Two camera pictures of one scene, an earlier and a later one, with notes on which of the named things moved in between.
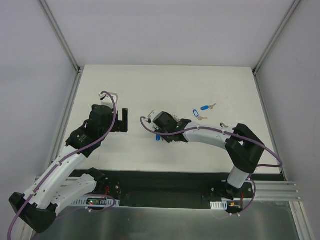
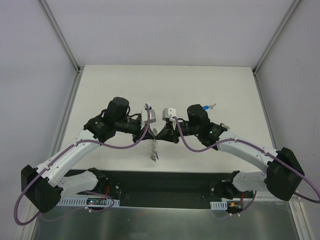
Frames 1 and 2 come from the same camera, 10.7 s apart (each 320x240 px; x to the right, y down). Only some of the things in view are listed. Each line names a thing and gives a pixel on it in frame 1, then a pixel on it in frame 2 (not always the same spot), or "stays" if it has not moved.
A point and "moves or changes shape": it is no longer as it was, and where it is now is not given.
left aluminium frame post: (59, 34) stays
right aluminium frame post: (285, 20) stays
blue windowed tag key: (196, 114) moves or changes shape
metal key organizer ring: (178, 120) moves or changes shape
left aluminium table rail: (75, 86) stays
